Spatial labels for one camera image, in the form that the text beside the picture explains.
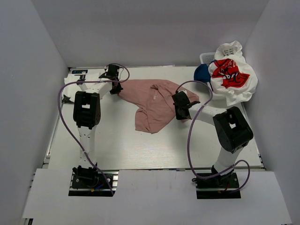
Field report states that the pink t shirt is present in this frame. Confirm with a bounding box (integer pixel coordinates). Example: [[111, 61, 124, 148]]
[[116, 79, 200, 135]]

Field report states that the blue t shirt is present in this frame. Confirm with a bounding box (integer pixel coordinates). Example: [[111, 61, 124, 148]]
[[194, 64, 213, 91]]

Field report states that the white red print t shirt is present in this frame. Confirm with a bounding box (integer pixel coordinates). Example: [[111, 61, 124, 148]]
[[208, 55, 258, 106]]

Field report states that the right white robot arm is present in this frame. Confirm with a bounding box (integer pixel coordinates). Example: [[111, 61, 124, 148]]
[[172, 91, 254, 187]]

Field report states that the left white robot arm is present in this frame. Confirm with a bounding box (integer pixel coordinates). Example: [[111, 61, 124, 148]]
[[73, 64, 124, 166]]

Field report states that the folded white t shirt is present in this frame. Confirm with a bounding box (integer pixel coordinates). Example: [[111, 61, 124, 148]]
[[61, 73, 100, 103]]

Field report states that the white plastic basket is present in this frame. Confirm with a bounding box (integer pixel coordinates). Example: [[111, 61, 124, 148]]
[[199, 52, 215, 66]]

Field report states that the white text t shirt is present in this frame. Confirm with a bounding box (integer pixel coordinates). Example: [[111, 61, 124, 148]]
[[214, 40, 246, 62]]

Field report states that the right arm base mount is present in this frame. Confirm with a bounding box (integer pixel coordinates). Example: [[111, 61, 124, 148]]
[[192, 170, 241, 200]]

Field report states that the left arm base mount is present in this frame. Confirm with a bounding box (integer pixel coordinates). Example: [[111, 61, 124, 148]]
[[68, 166, 118, 197]]

